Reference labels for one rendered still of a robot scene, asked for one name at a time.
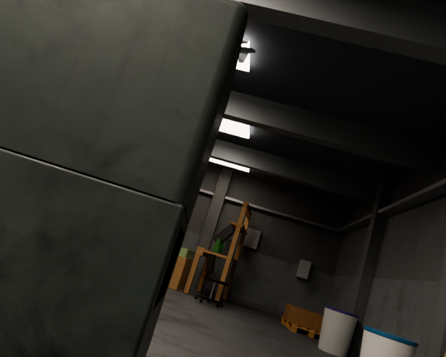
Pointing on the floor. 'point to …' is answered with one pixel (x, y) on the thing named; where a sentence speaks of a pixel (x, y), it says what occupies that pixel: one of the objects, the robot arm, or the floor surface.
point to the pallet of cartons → (302, 320)
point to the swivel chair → (211, 278)
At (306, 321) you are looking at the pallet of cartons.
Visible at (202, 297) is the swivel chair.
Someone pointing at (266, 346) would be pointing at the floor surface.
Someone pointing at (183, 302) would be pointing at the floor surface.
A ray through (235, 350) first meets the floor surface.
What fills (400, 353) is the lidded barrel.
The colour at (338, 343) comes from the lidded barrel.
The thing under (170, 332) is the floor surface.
